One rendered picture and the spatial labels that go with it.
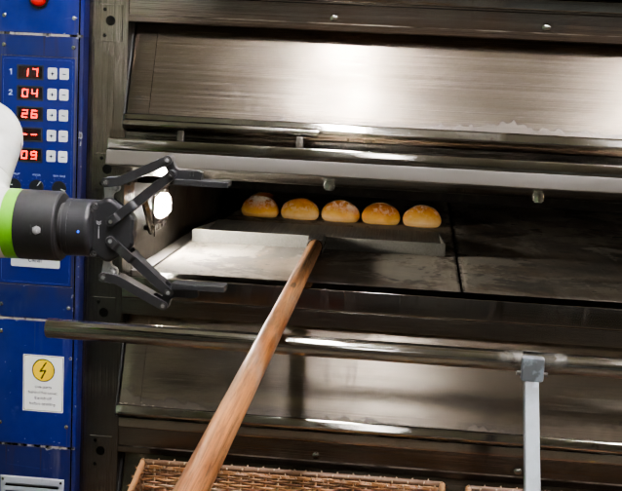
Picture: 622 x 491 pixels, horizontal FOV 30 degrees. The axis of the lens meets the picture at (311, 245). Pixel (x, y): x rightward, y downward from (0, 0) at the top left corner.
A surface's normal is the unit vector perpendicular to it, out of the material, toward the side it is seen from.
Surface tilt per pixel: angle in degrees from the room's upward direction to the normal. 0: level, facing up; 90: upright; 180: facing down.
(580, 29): 90
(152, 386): 70
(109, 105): 90
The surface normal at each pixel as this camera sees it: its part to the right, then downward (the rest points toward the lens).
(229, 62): -0.07, -0.21
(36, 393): -0.10, 0.14
